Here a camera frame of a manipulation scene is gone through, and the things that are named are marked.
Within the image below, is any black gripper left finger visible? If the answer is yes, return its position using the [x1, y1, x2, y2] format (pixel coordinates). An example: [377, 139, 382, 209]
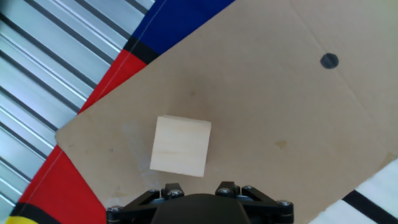
[107, 182, 185, 224]

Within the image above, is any light wooden block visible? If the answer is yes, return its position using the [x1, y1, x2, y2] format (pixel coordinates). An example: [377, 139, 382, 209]
[149, 114, 212, 178]

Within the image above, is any brown cardboard sheet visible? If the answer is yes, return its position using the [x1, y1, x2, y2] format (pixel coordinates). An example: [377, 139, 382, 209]
[55, 0, 398, 224]

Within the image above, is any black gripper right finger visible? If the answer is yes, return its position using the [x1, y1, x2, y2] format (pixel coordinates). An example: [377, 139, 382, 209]
[215, 182, 295, 224]

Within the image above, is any colour block patterned cloth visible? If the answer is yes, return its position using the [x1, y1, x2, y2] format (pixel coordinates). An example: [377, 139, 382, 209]
[5, 0, 398, 224]

